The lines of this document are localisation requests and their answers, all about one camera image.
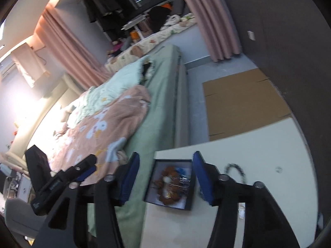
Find white folding rack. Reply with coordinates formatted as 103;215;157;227
121;15;152;42

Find black bag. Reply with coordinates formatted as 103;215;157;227
149;5;172;31

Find cream bed headboard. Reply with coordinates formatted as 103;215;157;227
5;74;82;159

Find peach floral blanket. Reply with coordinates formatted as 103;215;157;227
49;85;152;174

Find flat cardboard sheet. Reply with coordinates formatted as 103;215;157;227
202;68;300;142

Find floral patterned bedding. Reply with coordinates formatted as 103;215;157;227
105;13;197;71

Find hanging dark clothes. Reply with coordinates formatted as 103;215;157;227
82;0;139;33

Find black beaded bracelet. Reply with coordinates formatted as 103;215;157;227
224;163;248;184

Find cloth-covered air conditioner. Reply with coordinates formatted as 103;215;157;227
10;42;51;89

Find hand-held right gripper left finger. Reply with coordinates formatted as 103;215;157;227
36;151;140;248

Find pink curtain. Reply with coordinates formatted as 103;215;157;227
34;7;115;91
169;0;243;63

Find bed with green sheet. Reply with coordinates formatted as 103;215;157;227
86;44;190;248

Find orange plush hair tie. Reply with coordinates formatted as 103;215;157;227
155;166;187;206

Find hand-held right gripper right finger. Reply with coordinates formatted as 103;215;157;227
192;150;301;248

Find pale green quilt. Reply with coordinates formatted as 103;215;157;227
68;55;157;129

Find grey chair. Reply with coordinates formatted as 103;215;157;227
5;198;53;238

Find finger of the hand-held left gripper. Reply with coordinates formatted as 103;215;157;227
59;154;98;187

